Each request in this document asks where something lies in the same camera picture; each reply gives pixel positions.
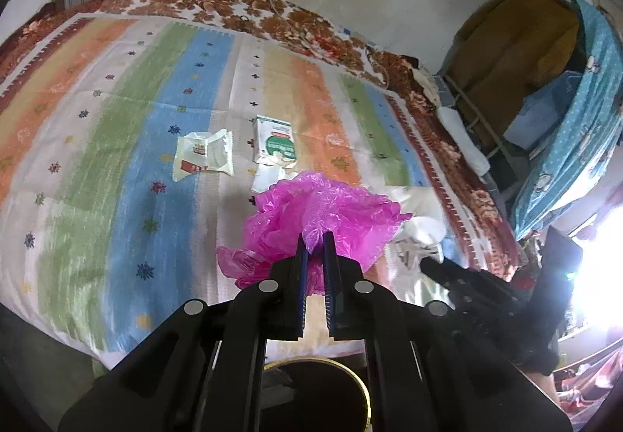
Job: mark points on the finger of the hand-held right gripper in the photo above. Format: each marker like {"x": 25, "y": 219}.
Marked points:
{"x": 448, "y": 274}

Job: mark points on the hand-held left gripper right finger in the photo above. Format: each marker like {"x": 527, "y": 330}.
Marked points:
{"x": 331, "y": 288}

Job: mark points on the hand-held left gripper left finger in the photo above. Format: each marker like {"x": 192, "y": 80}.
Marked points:
{"x": 302, "y": 288}

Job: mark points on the white plastic bag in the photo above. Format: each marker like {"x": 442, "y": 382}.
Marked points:
{"x": 418, "y": 227}

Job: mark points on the pink plastic bag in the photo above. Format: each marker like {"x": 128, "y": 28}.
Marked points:
{"x": 321, "y": 208}

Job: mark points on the yellow-rimmed trash bin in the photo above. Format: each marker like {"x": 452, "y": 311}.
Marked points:
{"x": 316, "y": 393}

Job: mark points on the green and white carton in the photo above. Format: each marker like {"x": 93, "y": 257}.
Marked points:
{"x": 275, "y": 140}

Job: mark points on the cream snack wrapper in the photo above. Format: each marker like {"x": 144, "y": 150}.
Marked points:
{"x": 204, "y": 154}

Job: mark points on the white crumpled tissue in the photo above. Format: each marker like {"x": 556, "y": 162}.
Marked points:
{"x": 265, "y": 179}

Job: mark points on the white folded cloth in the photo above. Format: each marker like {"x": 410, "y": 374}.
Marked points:
{"x": 462, "y": 135}

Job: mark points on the blue patterned cloth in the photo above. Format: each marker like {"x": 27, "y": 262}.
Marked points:
{"x": 584, "y": 120}

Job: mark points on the striped blanket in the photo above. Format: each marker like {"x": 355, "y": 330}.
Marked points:
{"x": 121, "y": 144}

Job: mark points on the brown hanging cloth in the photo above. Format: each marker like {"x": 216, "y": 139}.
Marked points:
{"x": 516, "y": 47}

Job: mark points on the brown floral blanket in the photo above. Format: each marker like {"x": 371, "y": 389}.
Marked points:
{"x": 292, "y": 18}

